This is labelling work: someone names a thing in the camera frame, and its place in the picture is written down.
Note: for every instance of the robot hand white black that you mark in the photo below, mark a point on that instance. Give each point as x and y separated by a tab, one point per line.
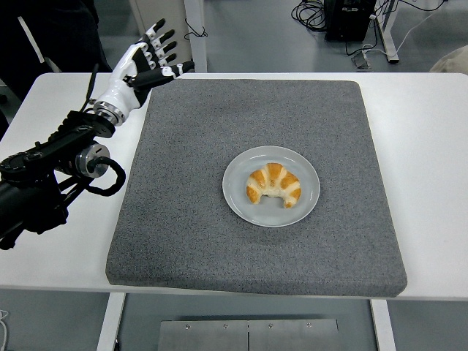
120	87

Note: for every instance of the golden brown croissant bread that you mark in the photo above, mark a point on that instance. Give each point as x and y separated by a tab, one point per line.
272	177

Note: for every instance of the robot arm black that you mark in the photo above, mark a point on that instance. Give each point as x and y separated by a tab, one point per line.
33	204

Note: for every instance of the round grey plate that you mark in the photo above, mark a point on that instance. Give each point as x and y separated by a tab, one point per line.
263	217

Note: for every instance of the grey metal plate with screws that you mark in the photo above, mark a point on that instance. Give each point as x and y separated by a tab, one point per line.
204	336

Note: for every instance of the beige cabinet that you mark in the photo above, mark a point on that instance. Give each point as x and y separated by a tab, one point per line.
146	14

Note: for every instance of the person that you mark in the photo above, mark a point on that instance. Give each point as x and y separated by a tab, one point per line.
66	33

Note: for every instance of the grey speckled foam mat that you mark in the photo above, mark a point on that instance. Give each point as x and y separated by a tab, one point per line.
256	109

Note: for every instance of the black computer case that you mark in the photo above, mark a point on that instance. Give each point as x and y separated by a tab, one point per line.
347	22

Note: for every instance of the white table leg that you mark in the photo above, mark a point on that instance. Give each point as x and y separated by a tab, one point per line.
384	329
109	325

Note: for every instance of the small grey floor pedal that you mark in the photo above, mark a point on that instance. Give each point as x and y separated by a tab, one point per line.
362	61

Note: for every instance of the white desk leg with foot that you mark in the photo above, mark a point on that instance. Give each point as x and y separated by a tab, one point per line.
388	36

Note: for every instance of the beige rounded object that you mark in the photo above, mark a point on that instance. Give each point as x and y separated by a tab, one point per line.
451	62

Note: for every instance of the white upright desk post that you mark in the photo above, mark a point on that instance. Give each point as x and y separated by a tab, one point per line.
199	14

